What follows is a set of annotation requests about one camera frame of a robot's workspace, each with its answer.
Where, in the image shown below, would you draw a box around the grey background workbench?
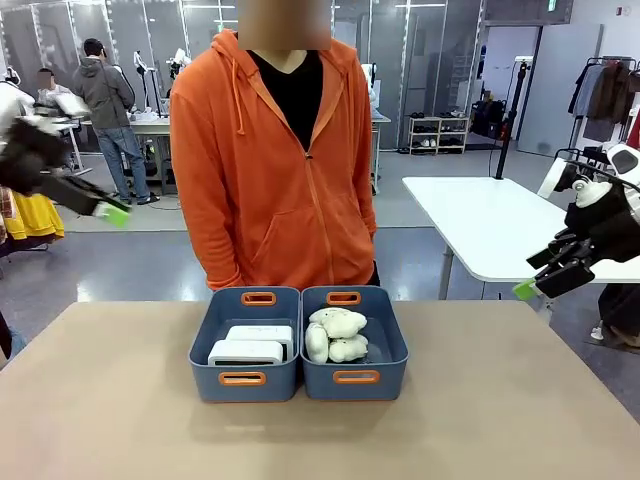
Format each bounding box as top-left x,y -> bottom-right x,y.
79,112 -> 177,197

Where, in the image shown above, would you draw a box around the black tripod stand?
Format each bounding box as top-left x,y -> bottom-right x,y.
493,56 -> 532,181

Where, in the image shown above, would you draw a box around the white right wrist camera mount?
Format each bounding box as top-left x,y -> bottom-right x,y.
536,156 -> 615,210

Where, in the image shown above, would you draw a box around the red hanging garment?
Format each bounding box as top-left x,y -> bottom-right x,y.
625,106 -> 640,151

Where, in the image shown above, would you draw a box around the white plush toy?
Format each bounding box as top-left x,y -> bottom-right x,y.
304,321 -> 331,364
308,306 -> 369,339
326,333 -> 370,364

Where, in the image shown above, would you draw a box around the person in orange hoodie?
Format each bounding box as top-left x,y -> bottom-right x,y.
168,0 -> 381,292

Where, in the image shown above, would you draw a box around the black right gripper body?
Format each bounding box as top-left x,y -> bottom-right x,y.
553,185 -> 640,265

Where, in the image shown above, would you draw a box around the white digital clock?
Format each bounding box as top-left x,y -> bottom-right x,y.
224,324 -> 295,361
206,338 -> 285,367

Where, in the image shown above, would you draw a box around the black bags pile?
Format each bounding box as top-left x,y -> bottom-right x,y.
470,98 -> 510,142

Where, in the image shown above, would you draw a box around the bystander legs in dark trousers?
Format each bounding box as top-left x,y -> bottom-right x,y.
588,280 -> 640,350

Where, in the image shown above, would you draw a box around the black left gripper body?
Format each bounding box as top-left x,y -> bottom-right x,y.
0,118 -> 69,197

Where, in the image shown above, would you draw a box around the wooden shoe rack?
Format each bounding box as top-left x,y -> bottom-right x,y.
407,114 -> 471,156

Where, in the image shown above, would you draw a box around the white background desk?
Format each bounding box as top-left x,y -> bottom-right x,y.
58,117 -> 94,176

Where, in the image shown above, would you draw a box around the yellow cloth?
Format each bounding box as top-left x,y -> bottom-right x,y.
3,191 -> 66,244

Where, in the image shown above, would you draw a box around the seated person in grey top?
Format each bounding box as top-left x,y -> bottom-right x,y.
35,67 -> 77,101

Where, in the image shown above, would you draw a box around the person's left forearm orange sleeve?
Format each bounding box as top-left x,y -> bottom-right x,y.
357,194 -> 380,274

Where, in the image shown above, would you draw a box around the black trolley cart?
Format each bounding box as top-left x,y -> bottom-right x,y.
553,145 -> 612,177

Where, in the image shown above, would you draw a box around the standing man in grey jacket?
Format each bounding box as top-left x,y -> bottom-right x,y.
71,37 -> 160,207

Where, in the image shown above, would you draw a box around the white side table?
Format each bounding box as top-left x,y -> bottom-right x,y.
401,175 -> 640,301

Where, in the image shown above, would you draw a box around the person's right forearm orange sleeve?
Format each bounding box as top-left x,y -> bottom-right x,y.
185,204 -> 246,292

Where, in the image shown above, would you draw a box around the blue basket with orange handles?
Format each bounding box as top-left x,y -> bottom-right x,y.
299,284 -> 410,401
188,285 -> 302,403

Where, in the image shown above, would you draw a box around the black clothes rack with garments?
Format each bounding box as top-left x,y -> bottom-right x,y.
566,56 -> 640,149

